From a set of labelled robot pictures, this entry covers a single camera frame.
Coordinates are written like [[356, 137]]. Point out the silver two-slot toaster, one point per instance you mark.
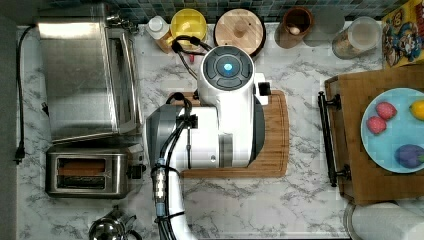
[[103, 173]]

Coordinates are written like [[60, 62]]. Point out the dark canister wooden lid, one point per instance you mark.
[[241, 28]]

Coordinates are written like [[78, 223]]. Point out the red toy strawberry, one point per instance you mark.
[[376, 125], [386, 110]]

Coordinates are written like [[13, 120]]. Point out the yellow toy lemon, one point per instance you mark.
[[417, 109]]

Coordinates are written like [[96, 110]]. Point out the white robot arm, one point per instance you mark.
[[227, 130]]

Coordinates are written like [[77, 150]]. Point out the purple toy fruit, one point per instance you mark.
[[409, 156]]

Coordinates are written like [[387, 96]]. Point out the yellow bowl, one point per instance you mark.
[[188, 22]]

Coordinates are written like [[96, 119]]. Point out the upper red toy strawberry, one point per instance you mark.
[[386, 110]]

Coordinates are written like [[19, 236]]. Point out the yellow cereal box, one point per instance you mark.
[[403, 35]]

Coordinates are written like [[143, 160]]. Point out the light blue plate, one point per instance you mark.
[[401, 130]]

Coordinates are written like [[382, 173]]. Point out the lower red toy strawberry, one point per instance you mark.
[[376, 125]]

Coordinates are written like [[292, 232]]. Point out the silver toaster oven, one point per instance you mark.
[[90, 72]]

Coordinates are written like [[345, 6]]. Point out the white capped bottle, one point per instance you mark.
[[159, 30]]

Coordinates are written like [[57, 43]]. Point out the bamboo cutting board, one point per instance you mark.
[[273, 158]]

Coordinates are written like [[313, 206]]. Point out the wooden serving tray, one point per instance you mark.
[[366, 170]]

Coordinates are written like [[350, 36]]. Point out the frosted plastic cup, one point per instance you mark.
[[328, 21]]

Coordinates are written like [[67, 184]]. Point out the silver french press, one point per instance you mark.
[[115, 225]]

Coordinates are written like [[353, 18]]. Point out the brown wooden utensil cup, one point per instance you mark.
[[299, 17]]

